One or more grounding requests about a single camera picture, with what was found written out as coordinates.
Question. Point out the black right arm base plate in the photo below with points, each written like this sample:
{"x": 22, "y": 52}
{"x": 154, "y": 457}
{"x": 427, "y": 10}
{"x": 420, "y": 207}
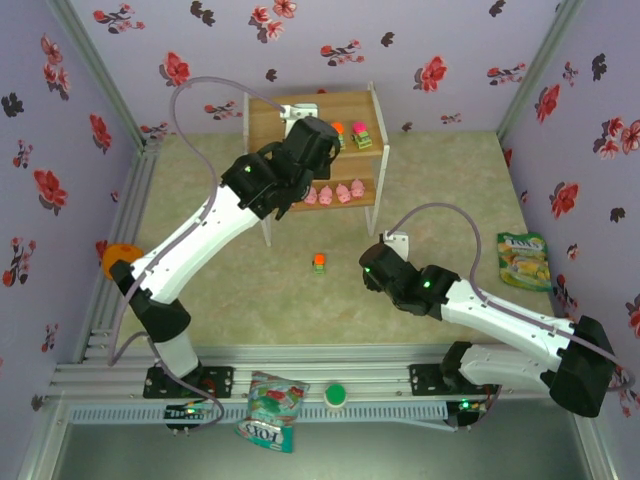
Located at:
{"x": 425, "y": 380}

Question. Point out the aluminium corner post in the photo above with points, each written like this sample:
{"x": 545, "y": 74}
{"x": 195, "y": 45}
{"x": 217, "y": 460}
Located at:
{"x": 540, "y": 65}
{"x": 96, "y": 65}

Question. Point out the teal Fox's candy bag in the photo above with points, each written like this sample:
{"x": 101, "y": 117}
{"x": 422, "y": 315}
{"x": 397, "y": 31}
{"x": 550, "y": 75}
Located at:
{"x": 272, "y": 410}

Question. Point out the aluminium base rail bed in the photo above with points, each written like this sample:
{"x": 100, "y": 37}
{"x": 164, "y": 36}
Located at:
{"x": 350, "y": 365}

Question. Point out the pink-topped green toy truck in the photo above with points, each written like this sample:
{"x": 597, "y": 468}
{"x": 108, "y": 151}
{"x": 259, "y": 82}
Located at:
{"x": 361, "y": 137}

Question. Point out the orange-topped green toy truck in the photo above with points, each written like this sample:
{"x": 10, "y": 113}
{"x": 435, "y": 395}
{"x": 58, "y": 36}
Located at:
{"x": 320, "y": 264}
{"x": 340, "y": 129}

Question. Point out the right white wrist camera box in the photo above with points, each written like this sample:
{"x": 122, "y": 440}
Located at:
{"x": 397, "y": 245}

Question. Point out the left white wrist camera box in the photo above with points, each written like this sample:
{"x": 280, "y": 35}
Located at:
{"x": 302, "y": 110}

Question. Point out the small black controller board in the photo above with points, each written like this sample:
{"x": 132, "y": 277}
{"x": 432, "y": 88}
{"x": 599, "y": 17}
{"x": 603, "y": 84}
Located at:
{"x": 465, "y": 406}
{"x": 180, "y": 412}

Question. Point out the green push button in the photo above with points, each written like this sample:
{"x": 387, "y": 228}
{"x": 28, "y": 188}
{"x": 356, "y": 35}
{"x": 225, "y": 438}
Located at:
{"x": 335, "y": 395}

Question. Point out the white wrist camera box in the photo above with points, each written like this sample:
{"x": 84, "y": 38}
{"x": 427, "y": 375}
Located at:
{"x": 302, "y": 110}
{"x": 397, "y": 245}

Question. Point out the aluminium side rail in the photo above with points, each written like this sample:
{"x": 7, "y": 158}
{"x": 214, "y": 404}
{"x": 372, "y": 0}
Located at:
{"x": 131, "y": 195}

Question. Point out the wooden two-tier shelf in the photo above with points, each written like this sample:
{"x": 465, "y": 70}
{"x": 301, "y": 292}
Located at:
{"x": 360, "y": 165}

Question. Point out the orange lidded plastic cup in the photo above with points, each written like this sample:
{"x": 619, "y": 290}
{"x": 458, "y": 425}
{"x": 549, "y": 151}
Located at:
{"x": 120, "y": 252}

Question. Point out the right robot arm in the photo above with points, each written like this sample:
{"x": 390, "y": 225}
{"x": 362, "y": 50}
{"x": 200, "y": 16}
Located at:
{"x": 500, "y": 315}

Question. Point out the green Fox's candy bag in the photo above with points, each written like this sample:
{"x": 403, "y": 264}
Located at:
{"x": 525, "y": 260}

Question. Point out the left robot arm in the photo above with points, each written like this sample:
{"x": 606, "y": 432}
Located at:
{"x": 200, "y": 235}

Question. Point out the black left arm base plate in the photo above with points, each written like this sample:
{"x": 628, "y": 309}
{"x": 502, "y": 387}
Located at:
{"x": 220, "y": 382}

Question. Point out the pink plastic pig toy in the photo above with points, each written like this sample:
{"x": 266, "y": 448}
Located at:
{"x": 343, "y": 193}
{"x": 357, "y": 189}
{"x": 313, "y": 197}
{"x": 326, "y": 196}

